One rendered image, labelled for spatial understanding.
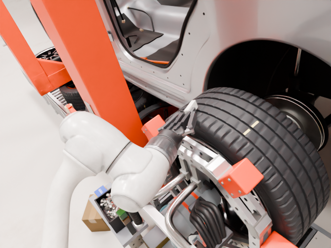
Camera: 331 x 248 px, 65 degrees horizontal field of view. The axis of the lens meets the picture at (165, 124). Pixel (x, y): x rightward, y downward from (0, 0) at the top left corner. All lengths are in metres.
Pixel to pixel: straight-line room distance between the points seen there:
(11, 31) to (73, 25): 1.95
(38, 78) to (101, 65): 2.03
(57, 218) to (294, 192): 0.64
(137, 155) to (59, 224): 0.23
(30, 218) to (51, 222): 1.96
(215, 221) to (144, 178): 0.28
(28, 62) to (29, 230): 1.56
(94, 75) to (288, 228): 0.82
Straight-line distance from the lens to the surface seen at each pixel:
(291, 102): 1.19
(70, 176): 0.65
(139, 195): 0.60
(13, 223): 2.70
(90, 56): 0.99
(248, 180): 0.73
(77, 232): 2.28
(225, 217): 1.27
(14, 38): 2.89
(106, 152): 0.62
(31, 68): 2.97
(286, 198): 0.84
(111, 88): 1.05
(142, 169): 0.61
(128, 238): 1.52
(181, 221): 0.95
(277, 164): 0.82
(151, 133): 0.98
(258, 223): 0.84
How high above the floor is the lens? 1.72
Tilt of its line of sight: 39 degrees down
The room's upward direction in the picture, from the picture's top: 17 degrees counter-clockwise
